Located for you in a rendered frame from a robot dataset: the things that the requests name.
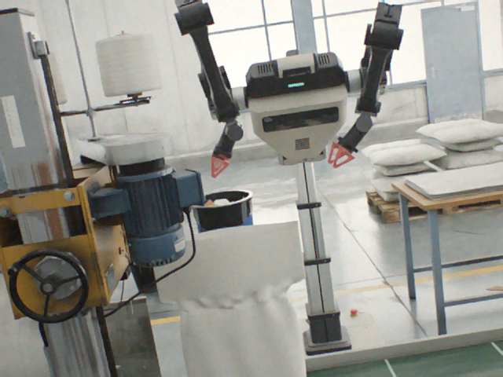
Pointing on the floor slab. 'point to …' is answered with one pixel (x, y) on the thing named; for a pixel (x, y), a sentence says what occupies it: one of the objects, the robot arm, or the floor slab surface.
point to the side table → (438, 247)
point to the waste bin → (225, 214)
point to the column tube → (43, 155)
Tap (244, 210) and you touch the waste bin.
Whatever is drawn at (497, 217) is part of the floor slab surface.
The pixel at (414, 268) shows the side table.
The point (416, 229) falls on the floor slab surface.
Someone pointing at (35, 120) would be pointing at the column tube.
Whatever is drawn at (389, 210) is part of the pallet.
